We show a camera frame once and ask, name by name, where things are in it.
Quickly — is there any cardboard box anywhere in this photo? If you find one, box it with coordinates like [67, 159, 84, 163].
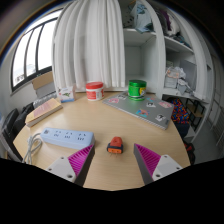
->
[31, 70, 56, 100]

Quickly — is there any black metal rack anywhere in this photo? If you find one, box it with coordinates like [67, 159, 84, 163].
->
[186, 98, 206, 128]

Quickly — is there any light blue power strip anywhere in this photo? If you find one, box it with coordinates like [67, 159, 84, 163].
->
[40, 127, 96, 151]

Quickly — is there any white radiator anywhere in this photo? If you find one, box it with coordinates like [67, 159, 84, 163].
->
[32, 91, 59, 110]

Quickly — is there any white curtain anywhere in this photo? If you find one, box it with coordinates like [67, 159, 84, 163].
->
[51, 0, 127, 92]

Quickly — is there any grey laptop with stickers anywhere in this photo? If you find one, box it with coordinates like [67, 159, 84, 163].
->
[101, 91, 176, 131]

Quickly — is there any green round tin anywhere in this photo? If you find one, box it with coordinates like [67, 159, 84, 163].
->
[127, 79, 148, 102]

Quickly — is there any white power strip cable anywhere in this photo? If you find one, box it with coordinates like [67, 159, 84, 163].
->
[21, 132, 44, 165]

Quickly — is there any white shelf unit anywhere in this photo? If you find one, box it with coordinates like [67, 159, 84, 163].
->
[119, 0, 215, 102]

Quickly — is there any dark-framed window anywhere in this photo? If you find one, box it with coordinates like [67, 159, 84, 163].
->
[10, 9, 63, 93]

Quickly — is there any tan and pink book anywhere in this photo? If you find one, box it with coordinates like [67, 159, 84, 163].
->
[25, 97, 64, 128]

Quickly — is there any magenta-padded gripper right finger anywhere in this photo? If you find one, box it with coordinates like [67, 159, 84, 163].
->
[133, 142, 184, 186]

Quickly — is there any colourful patterned bag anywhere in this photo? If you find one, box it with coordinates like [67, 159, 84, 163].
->
[170, 98, 191, 125]

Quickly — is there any white jar with red lid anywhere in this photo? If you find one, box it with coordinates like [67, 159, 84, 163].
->
[85, 81, 105, 102]

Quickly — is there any orange charger block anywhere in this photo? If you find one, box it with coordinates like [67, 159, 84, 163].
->
[106, 136, 125, 155]

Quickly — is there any black bag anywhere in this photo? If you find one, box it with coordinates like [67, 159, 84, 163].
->
[0, 102, 36, 161]

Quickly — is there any small white printed box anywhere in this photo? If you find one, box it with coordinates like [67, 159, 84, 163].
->
[57, 85, 76, 104]

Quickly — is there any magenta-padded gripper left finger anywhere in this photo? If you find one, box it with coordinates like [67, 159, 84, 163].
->
[44, 143, 96, 187]

